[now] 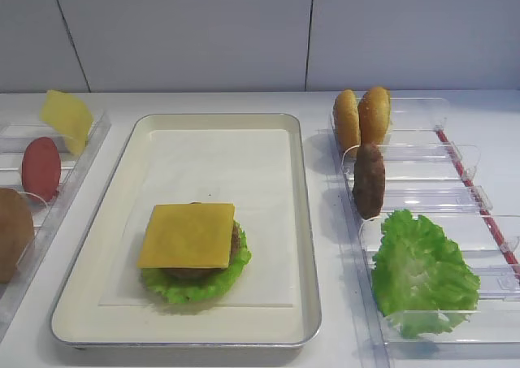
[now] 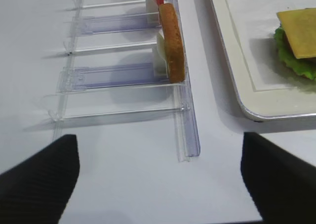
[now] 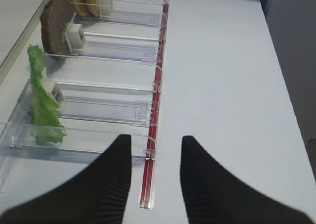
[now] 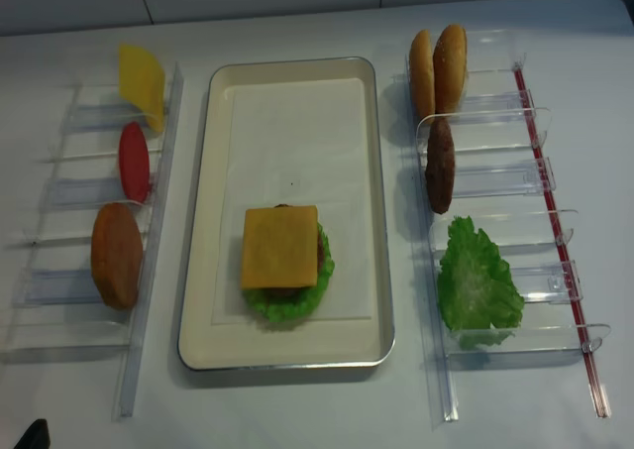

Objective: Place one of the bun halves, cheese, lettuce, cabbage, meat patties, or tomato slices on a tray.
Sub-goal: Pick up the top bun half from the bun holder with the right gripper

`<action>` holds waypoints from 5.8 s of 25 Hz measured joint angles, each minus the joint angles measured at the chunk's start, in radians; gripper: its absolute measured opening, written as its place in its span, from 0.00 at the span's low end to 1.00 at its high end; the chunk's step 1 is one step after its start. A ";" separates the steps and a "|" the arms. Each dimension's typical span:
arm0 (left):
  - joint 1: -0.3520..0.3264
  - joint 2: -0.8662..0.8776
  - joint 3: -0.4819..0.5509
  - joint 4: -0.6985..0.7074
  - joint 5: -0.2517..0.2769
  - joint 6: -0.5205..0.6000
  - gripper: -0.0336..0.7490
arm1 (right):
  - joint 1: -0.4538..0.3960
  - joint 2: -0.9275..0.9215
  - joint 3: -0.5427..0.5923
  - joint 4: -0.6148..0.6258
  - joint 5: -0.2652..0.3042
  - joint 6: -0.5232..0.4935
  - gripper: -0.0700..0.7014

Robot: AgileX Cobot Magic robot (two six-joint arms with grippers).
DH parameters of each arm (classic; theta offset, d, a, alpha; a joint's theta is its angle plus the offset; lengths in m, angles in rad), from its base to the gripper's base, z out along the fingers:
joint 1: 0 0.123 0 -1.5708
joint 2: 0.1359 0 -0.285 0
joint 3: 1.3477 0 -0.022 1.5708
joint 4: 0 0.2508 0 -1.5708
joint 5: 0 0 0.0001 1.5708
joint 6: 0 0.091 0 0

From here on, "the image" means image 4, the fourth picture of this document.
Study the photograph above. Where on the white paper tray liner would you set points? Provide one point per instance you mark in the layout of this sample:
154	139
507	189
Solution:
301	143

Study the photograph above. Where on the cream rectangular metal tray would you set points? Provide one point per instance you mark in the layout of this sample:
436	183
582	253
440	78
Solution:
204	345

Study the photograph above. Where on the black object at corner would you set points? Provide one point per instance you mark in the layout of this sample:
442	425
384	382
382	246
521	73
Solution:
37	436

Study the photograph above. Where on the left clear acrylic rack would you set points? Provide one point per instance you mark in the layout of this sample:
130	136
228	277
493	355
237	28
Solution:
51	310

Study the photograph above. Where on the left tan bun half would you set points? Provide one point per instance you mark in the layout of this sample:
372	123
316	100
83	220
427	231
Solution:
421	73

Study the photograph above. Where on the brown bun in left rack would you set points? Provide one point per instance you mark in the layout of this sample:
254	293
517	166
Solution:
116	256

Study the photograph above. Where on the clear acrylic rack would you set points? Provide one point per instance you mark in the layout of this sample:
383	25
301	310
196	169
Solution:
504	184
51	310

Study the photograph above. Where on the yellow cheese slice in rack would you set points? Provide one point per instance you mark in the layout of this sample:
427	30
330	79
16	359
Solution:
141	82

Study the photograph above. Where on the right clear acrylic rack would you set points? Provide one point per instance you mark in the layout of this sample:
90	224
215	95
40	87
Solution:
504	184

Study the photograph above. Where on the sesame top bun half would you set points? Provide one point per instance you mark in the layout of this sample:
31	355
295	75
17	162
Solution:
450	68

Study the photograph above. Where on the brown meat patty in rack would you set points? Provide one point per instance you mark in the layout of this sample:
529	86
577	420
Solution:
440	168

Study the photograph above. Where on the green lettuce leaf on stack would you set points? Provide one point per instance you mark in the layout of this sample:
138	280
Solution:
279	306

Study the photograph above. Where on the green lettuce leaf in rack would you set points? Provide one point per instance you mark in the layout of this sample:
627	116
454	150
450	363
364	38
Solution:
475	286

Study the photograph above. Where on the brown meat patty on stack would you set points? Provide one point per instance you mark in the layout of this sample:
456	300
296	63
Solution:
295	294

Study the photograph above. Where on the orange cheese slice on stack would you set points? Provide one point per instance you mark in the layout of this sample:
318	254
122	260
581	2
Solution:
264	227

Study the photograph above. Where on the red tomato slice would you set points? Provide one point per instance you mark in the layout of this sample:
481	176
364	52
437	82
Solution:
134	163

